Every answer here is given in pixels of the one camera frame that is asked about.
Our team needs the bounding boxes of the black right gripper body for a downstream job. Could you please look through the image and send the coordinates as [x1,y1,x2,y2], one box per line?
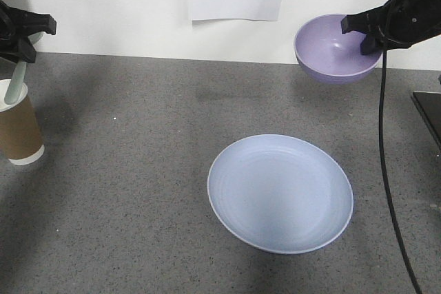
[386,0,440,48]

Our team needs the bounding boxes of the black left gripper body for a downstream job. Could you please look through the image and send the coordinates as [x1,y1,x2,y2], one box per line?
[1,1,23,54]

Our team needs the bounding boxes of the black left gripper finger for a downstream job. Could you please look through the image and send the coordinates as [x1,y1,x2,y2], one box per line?
[15,10,57,38]
[1,38,37,63]

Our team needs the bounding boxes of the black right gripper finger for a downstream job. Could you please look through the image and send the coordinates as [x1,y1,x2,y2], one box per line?
[360,34,383,55]
[340,6,389,35]

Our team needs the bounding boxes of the pale green plastic spoon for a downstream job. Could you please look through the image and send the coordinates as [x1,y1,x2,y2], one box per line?
[5,32,44,106]

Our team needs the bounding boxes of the purple plastic bowl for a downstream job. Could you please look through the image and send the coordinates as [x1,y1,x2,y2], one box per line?
[294,14,382,85]

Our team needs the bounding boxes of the brown paper cup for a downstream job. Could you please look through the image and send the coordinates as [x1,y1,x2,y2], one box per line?
[1,79,45,166]

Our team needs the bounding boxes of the blue round plate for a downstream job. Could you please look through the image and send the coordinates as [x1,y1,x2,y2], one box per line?
[207,134,354,255]

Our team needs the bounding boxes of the black flat appliance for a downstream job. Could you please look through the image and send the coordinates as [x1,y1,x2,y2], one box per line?
[411,91,441,149]

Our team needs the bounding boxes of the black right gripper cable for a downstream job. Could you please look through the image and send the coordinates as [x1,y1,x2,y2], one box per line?
[378,0,424,294]

